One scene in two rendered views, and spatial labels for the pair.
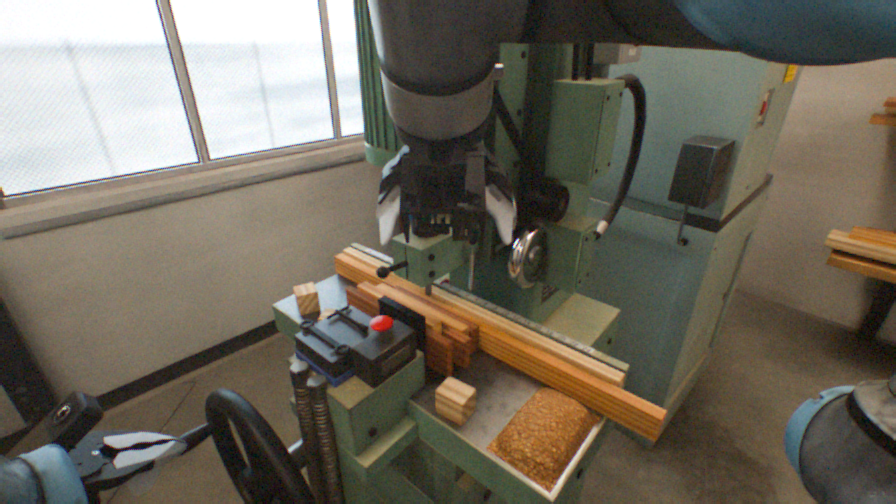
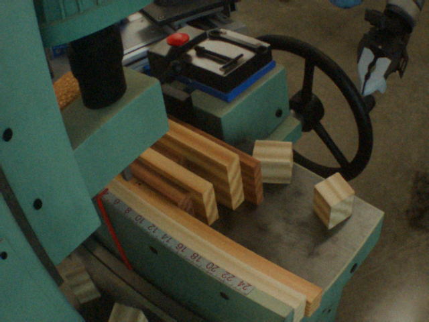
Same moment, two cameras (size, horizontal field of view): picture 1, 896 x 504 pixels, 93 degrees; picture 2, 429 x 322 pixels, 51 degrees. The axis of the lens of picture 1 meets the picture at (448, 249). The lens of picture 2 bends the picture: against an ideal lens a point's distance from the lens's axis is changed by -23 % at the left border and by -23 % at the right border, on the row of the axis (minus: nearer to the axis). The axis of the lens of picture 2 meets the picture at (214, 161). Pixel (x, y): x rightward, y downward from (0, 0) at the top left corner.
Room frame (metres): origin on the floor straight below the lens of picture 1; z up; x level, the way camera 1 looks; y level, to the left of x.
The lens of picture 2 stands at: (1.07, 0.20, 1.39)
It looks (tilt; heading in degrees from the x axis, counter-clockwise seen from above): 44 degrees down; 188
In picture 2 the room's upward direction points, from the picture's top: 10 degrees counter-clockwise
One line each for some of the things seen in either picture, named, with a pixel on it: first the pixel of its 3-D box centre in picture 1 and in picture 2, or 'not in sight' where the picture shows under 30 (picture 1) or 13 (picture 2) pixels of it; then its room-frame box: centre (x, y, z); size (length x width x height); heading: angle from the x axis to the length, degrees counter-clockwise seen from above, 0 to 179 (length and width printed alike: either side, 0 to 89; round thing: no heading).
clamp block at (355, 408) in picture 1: (359, 379); (218, 96); (0.47, 0.13, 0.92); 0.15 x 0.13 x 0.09; 50
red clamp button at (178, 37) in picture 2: (381, 323); (177, 39); (0.46, 0.09, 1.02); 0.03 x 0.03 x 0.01
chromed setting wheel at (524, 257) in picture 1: (531, 255); not in sight; (0.66, -0.14, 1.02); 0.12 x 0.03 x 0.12; 140
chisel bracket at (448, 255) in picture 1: (436, 252); (98, 137); (0.66, 0.02, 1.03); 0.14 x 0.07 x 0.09; 140
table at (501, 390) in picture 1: (402, 371); (179, 158); (0.53, 0.08, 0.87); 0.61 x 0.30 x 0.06; 50
